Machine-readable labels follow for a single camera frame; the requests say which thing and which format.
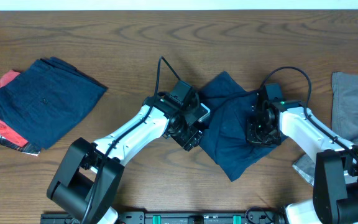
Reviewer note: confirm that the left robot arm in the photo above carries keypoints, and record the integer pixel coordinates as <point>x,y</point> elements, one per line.
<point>87,179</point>

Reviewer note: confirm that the grey shorts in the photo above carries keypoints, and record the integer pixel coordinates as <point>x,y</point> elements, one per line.
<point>345,106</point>

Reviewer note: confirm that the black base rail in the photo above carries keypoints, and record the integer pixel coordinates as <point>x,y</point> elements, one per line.
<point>254,215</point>

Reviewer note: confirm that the folded navy shorts on stack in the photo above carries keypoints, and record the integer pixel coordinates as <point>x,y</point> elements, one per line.
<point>48,100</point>

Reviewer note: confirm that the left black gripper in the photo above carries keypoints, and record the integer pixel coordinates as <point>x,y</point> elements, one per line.
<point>189,141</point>

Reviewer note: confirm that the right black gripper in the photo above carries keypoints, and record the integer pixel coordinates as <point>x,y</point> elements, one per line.
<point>253,139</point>

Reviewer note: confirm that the navy blue shorts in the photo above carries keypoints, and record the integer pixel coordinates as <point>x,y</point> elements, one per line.
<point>224,132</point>

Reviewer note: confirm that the folded black printed garment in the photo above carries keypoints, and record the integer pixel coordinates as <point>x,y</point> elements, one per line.
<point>27,148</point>

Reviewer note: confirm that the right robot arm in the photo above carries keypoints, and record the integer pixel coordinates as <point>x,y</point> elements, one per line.
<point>335,186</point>

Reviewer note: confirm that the folded red garment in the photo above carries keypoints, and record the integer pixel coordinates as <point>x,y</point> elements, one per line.
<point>5,131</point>

